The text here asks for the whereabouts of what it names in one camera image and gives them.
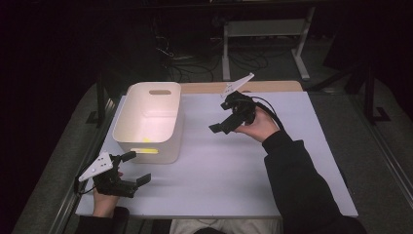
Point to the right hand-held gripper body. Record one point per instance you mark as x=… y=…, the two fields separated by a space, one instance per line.
x=242 y=105

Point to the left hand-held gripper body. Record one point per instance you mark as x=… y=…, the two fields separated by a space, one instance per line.
x=108 y=182

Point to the yellow shuttlecock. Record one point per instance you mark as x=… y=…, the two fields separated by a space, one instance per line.
x=144 y=150

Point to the white plastic storage box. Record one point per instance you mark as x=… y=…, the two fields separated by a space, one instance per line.
x=147 y=120

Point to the person's left hand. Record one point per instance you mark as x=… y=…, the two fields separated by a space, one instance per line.
x=104 y=203

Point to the person's right hand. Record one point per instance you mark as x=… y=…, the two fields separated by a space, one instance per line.
x=259 y=126

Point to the black metal stand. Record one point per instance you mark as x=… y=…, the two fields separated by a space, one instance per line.
x=373 y=97
x=102 y=100

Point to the person's legs in beige pants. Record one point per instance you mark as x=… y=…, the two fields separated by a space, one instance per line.
x=224 y=226

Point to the metal floor rail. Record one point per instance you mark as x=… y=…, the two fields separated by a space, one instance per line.
x=74 y=191
x=386 y=156

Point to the white metal desk frame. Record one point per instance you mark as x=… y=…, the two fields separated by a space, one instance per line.
x=266 y=29

